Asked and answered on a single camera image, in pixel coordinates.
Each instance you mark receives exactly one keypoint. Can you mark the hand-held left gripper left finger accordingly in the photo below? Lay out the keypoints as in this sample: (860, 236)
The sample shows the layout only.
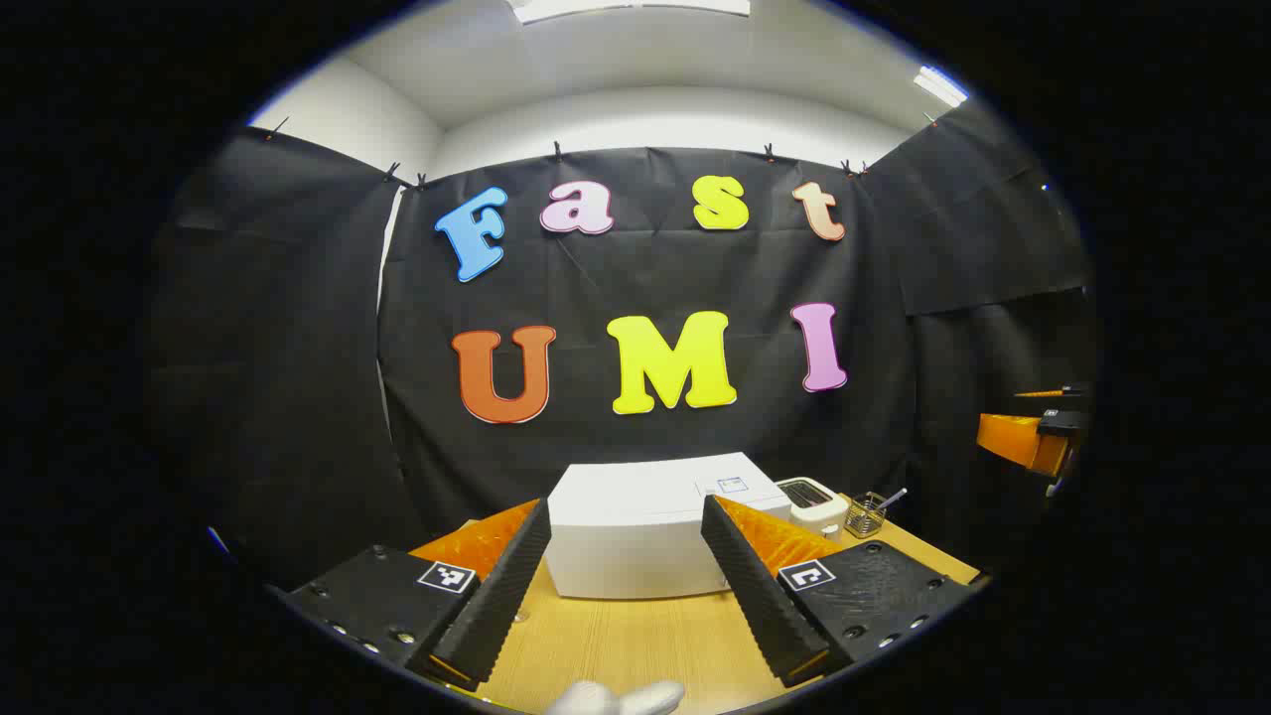
(496, 606)

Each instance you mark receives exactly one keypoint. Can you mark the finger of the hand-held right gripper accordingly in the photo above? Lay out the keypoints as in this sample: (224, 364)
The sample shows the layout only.
(1062, 392)
(1013, 442)

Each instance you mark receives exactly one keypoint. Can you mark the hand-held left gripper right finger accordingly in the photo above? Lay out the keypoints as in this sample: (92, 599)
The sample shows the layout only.
(760, 596)

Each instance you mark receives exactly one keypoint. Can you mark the white microwave oven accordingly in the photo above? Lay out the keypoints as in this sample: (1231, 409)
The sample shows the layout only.
(626, 536)

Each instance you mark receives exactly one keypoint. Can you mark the white toaster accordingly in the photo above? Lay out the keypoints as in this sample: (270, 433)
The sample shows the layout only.
(819, 511)

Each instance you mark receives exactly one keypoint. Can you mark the metal spoon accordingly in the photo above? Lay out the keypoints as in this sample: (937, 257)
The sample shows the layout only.
(894, 496)

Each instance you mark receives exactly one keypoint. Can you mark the ceiling light panel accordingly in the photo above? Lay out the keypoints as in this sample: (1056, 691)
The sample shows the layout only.
(941, 86)

